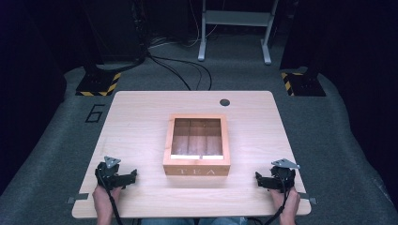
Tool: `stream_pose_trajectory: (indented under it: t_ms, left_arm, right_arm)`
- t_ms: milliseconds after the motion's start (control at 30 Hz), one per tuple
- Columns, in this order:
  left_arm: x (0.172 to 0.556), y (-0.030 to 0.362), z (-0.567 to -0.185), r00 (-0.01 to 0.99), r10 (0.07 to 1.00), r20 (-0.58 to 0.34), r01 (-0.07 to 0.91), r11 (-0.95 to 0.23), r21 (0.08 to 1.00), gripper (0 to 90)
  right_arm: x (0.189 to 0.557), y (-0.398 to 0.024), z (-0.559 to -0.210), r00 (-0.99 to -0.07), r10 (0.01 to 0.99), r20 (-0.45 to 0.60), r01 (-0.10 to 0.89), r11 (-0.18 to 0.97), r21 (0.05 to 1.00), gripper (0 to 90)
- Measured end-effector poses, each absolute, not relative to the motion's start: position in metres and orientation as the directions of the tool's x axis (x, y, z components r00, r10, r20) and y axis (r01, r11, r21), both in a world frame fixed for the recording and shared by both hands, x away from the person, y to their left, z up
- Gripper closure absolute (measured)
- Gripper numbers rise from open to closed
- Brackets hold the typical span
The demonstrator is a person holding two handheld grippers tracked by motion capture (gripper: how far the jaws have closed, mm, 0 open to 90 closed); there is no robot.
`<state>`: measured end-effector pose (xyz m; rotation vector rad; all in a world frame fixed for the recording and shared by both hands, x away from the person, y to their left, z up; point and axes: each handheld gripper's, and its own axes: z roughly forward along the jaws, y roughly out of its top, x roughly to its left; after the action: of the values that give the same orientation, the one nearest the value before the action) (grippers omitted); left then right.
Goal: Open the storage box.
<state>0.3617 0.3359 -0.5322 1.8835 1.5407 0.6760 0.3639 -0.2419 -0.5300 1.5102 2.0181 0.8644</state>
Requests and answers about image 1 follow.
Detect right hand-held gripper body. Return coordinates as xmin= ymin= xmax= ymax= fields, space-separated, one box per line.
xmin=268 ymin=157 xmax=301 ymax=191

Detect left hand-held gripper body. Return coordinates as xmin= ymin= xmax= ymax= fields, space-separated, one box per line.
xmin=94 ymin=156 xmax=127 ymax=190

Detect person's left hand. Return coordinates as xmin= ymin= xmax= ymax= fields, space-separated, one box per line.
xmin=92 ymin=185 xmax=123 ymax=215

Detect person's right hand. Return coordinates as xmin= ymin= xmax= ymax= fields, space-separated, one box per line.
xmin=269 ymin=187 xmax=301 ymax=219

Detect wooden box with glass lid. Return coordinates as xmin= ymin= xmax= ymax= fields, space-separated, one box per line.
xmin=162 ymin=112 xmax=232 ymax=177

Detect person's blue jeans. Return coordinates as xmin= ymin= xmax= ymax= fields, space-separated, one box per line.
xmin=140 ymin=217 xmax=249 ymax=225

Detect black hazard-striped stand base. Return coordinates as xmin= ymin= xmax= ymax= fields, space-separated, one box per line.
xmin=280 ymin=69 xmax=327 ymax=98
xmin=75 ymin=64 xmax=123 ymax=98

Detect black equipment cabinet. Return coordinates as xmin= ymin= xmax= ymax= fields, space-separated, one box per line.
xmin=82 ymin=0 xmax=148 ymax=65

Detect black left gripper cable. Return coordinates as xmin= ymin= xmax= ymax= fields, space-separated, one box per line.
xmin=95 ymin=162 xmax=124 ymax=225

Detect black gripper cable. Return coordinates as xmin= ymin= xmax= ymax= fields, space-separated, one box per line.
xmin=95 ymin=162 xmax=124 ymax=225
xmin=262 ymin=176 xmax=289 ymax=225

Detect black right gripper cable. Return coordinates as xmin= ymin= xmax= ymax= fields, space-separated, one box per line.
xmin=262 ymin=176 xmax=289 ymax=225

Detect grey table edge bracket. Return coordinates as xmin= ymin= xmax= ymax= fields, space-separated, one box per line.
xmin=298 ymin=192 xmax=318 ymax=206
xmin=66 ymin=193 xmax=90 ymax=205

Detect black floor cables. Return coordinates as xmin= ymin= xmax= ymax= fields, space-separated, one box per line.
xmin=145 ymin=51 xmax=214 ymax=92

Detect white floor cables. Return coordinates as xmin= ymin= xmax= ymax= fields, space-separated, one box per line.
xmin=147 ymin=0 xmax=227 ymax=50

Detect white metal stand frame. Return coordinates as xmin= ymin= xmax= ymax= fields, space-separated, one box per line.
xmin=197 ymin=0 xmax=281 ymax=66

